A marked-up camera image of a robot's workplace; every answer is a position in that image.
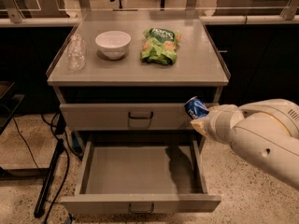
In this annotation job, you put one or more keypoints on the white ceramic bowl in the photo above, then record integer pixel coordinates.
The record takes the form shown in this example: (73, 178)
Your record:
(113, 44)

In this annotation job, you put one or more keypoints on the blue pepsi can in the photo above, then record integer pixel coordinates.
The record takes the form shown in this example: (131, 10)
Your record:
(195, 108)

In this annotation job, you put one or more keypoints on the green chip bag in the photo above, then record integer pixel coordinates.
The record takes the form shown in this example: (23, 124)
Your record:
(160, 46)

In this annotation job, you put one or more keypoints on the white horizontal rail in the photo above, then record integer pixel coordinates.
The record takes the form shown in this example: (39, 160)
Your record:
(209, 20)

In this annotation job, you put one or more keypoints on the grey drawer cabinet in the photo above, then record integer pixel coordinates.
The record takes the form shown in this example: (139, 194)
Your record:
(199, 70)

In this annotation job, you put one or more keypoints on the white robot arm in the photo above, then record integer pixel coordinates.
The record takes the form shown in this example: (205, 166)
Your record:
(264, 134)

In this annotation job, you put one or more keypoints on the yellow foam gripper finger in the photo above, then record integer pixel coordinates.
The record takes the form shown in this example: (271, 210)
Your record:
(199, 126)
(217, 108)

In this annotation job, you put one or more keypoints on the dark side table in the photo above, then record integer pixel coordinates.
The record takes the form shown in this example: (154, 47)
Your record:
(9, 103)

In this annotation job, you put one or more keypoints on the open grey middle drawer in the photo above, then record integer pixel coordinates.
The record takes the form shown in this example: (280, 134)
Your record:
(155, 178)

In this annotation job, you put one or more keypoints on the clear plastic bottle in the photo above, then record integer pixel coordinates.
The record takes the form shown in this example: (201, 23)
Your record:
(76, 53)

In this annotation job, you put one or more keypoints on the black table leg bar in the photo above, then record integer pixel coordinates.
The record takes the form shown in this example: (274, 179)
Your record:
(39, 210)

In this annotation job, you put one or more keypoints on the closed grey upper drawer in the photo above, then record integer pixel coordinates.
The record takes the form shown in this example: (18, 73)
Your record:
(123, 117)

